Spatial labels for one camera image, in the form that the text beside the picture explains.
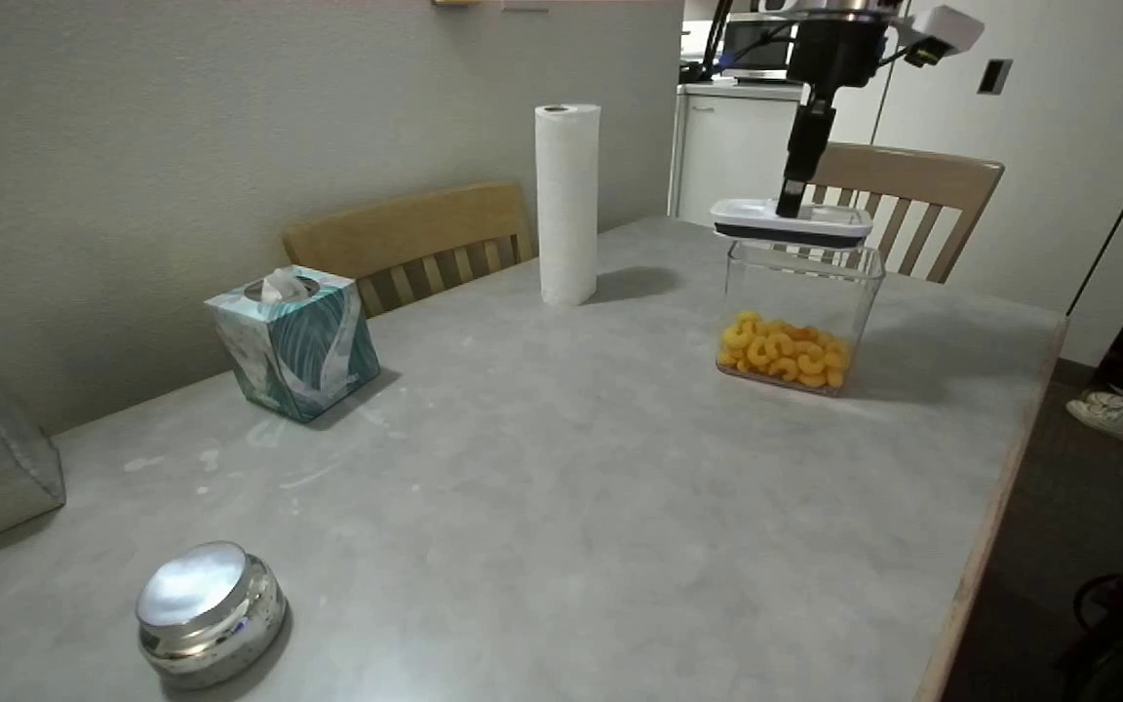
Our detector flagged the white paper towel roll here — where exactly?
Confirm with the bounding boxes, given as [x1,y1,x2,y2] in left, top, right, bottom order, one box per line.
[534,106,602,308]

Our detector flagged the small silver metal bowl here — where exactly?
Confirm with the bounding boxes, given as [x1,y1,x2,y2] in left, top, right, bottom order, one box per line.
[138,543,288,690]

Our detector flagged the white container lid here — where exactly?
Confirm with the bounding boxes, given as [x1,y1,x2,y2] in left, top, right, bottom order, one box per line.
[708,200,872,246]

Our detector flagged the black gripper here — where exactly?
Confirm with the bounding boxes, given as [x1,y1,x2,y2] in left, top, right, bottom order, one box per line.
[777,12,888,218]

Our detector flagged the wooden chair right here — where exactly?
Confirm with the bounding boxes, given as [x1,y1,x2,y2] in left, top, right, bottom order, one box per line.
[283,182,534,314]

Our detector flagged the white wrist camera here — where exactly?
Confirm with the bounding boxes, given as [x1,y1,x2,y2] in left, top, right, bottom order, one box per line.
[906,5,985,67]

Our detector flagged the yellow snack pieces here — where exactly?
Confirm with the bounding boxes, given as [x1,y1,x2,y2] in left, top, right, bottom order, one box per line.
[713,311,855,392]

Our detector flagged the teal tissue box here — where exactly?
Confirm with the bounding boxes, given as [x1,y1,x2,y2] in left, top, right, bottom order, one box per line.
[207,265,382,425]

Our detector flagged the clear plastic food container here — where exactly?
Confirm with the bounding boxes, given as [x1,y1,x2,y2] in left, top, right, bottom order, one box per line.
[716,238,884,360]

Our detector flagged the wooden chair left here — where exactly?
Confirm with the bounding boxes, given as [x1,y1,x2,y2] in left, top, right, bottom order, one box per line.
[811,143,1003,283]

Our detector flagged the wooden chair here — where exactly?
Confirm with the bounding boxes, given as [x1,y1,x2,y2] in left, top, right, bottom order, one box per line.
[811,143,1003,283]
[283,182,534,314]

